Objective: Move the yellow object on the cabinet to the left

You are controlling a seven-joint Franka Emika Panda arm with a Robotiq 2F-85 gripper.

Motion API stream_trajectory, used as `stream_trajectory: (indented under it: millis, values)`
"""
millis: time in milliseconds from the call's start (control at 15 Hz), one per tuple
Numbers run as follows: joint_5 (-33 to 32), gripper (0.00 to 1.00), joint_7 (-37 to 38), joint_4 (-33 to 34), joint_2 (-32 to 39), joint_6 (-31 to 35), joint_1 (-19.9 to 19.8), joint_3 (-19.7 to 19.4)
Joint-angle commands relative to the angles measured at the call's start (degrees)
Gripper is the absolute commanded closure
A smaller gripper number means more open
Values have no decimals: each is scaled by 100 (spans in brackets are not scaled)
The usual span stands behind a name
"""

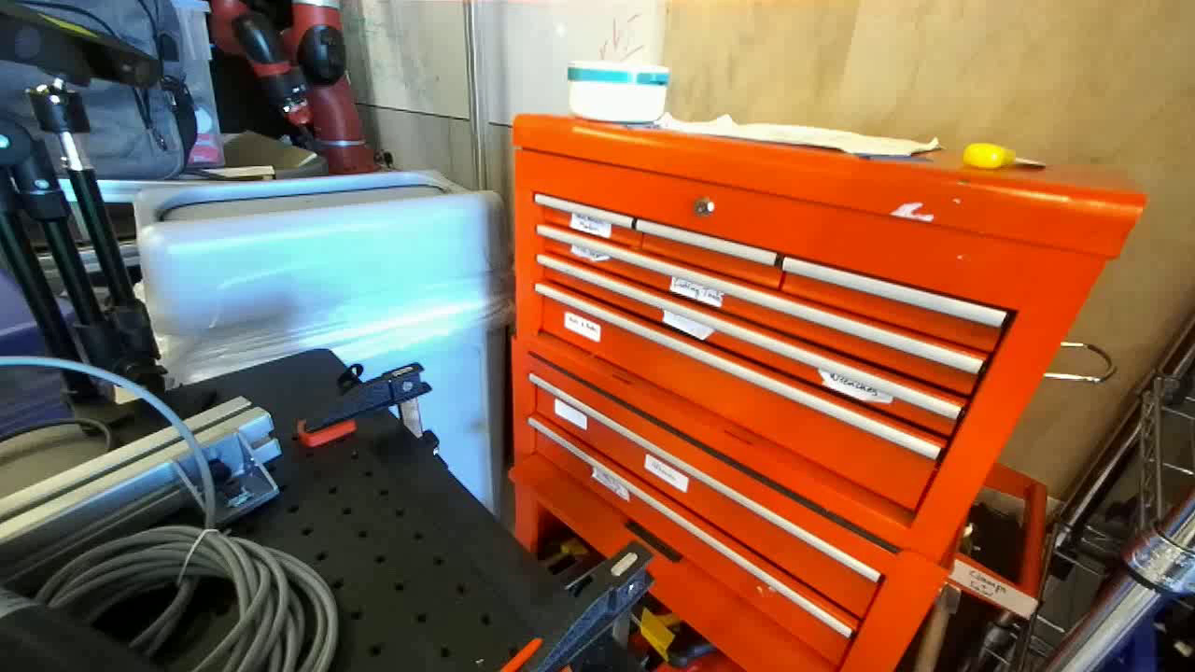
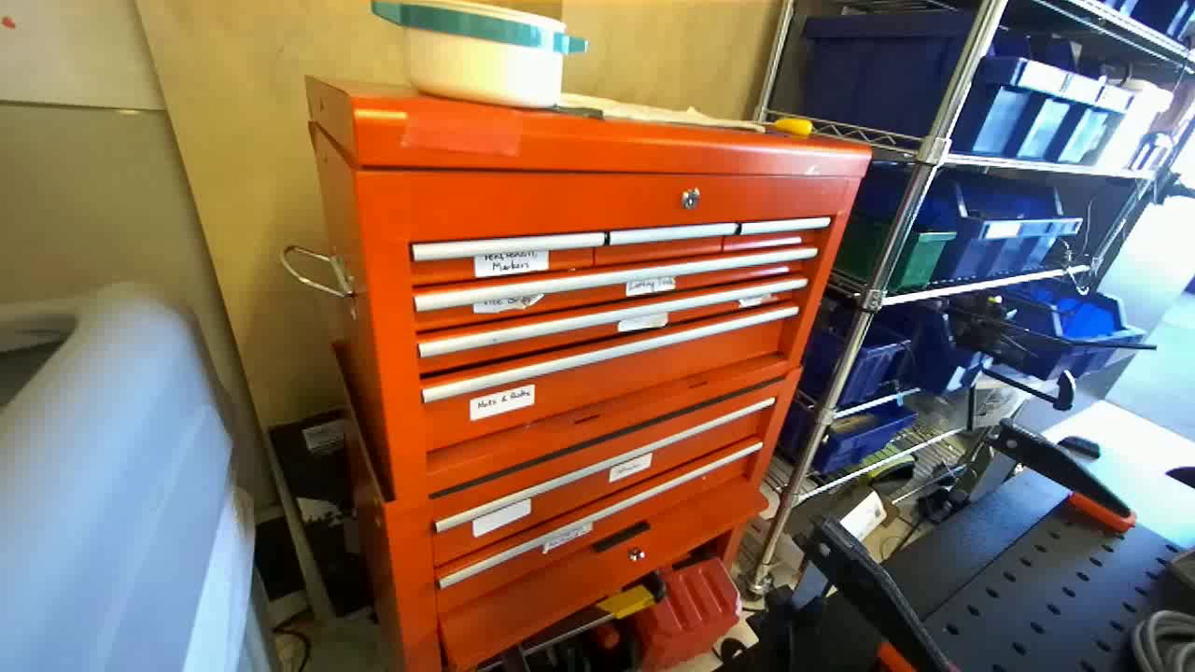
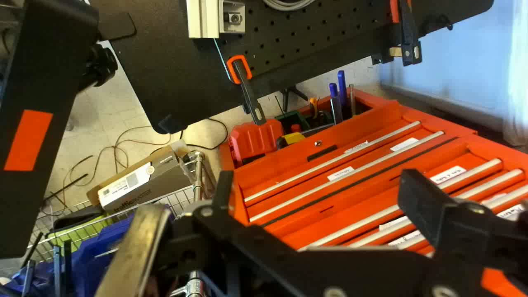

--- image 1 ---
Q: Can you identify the yellow handled screwdriver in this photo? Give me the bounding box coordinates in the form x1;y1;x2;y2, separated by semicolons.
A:
959;141;1045;173

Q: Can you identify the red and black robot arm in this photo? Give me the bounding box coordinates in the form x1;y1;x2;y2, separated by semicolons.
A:
209;0;376;176

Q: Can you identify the orange metal tool cabinet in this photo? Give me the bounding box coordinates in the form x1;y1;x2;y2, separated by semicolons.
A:
513;116;1142;672

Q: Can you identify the black clamp with orange trigger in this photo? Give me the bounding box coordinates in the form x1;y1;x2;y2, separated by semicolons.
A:
296;364;428;451

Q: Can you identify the white and teal container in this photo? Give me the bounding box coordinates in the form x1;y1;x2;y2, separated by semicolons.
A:
566;60;671;125

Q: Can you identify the blue and orange bar clamp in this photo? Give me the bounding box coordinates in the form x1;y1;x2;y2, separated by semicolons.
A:
501;541;654;672

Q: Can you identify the black perforated breadboard table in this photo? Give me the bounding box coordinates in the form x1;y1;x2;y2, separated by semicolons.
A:
72;348;627;672

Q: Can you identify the white paper sheet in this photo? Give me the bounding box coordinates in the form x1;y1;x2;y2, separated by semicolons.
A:
656;116;940;161

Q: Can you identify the translucent plastic storage bin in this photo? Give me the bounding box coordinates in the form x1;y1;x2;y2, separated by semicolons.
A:
133;173;508;508

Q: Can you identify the coiled grey cable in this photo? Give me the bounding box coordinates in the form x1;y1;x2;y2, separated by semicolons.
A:
0;355;345;672

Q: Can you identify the aluminium extrusion rail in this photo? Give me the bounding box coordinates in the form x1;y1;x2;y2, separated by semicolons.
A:
0;396;279;544

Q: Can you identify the chrome cabinet side handle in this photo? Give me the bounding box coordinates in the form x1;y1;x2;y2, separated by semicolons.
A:
1045;341;1118;386

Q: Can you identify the black camera tripod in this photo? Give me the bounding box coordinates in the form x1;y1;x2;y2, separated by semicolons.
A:
0;78;164;390

